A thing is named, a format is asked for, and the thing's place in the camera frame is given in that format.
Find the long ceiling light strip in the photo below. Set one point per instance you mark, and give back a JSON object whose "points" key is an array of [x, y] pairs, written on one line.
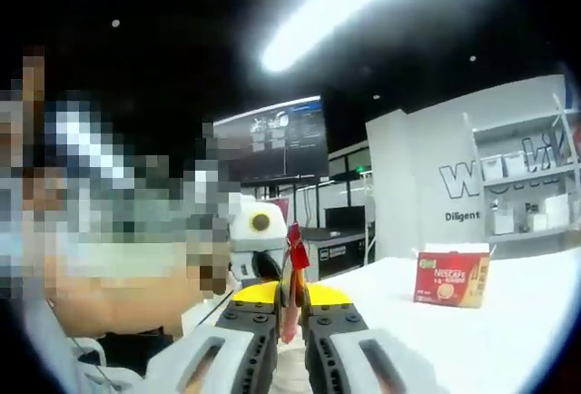
{"points": [[354, 8]]}

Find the red coffee pouch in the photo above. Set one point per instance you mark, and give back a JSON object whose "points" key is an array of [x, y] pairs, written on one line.
{"points": [[297, 249]]}

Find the grey metal shelving unit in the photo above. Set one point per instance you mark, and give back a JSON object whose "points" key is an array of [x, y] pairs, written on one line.
{"points": [[522, 176]]}

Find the black equipment cart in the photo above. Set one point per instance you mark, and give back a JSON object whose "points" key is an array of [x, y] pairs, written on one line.
{"points": [[340, 249]]}

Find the large wall screen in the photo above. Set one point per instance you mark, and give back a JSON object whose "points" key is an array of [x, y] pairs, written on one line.
{"points": [[281, 140]]}

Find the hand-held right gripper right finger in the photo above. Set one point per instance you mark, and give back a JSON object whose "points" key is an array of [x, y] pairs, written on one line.
{"points": [[363, 362]]}

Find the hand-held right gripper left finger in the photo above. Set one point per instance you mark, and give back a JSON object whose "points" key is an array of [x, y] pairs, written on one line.
{"points": [[218, 362]]}

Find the red cardboard coffee box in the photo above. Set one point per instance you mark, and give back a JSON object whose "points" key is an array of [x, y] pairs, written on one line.
{"points": [[449, 276]]}

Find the person's grey shirt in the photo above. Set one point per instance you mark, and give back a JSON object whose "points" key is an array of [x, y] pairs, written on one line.
{"points": [[54, 357]]}

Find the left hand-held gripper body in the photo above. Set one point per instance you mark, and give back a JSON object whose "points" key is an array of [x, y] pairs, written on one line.
{"points": [[254, 242]]}

